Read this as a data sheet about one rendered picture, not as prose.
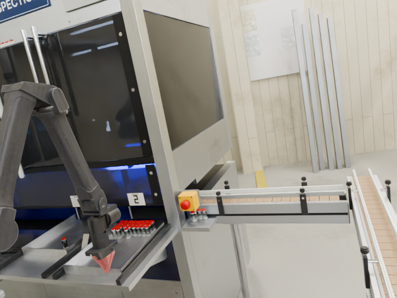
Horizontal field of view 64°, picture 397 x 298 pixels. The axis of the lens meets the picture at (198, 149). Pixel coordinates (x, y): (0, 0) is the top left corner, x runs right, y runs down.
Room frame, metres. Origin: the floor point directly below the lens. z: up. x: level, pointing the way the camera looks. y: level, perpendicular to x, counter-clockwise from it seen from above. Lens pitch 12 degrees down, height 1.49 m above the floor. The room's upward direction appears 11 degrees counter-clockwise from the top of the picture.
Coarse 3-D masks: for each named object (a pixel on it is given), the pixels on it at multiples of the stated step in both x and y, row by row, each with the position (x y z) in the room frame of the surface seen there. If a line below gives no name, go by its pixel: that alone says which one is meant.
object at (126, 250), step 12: (108, 228) 1.34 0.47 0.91; (120, 240) 1.27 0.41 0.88; (132, 240) 1.25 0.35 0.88; (144, 240) 1.23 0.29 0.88; (84, 252) 1.19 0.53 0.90; (120, 252) 1.16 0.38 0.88; (132, 252) 1.14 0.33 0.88; (72, 264) 1.12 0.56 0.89; (84, 264) 1.12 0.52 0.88; (96, 264) 1.10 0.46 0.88; (120, 264) 1.07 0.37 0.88; (108, 276) 1.01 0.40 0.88
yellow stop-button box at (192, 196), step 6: (186, 192) 1.30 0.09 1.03; (192, 192) 1.29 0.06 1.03; (198, 192) 1.31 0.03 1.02; (180, 198) 1.27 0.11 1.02; (186, 198) 1.26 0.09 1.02; (192, 198) 1.25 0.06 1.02; (198, 198) 1.30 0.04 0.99; (192, 204) 1.25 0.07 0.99; (198, 204) 1.29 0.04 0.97; (186, 210) 1.27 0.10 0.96; (192, 210) 1.26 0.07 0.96
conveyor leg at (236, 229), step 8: (232, 224) 1.35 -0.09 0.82; (232, 232) 1.36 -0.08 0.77; (240, 232) 1.35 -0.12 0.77; (240, 240) 1.35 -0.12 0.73; (240, 248) 1.35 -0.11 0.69; (240, 256) 1.35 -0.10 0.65; (240, 264) 1.35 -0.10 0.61; (240, 272) 1.35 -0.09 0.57; (248, 272) 1.36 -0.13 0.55; (240, 280) 1.36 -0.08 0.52; (248, 280) 1.35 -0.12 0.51; (248, 288) 1.35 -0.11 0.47; (248, 296) 1.35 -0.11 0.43
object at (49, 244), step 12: (72, 216) 1.60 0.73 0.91; (60, 228) 1.51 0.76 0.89; (72, 228) 1.50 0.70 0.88; (84, 228) 1.47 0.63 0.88; (36, 240) 1.38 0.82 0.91; (48, 240) 1.41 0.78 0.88; (60, 240) 1.39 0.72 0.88; (72, 240) 1.36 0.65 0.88; (24, 252) 1.30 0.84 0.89; (36, 252) 1.28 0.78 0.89; (48, 252) 1.25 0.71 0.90; (60, 252) 1.22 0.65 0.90
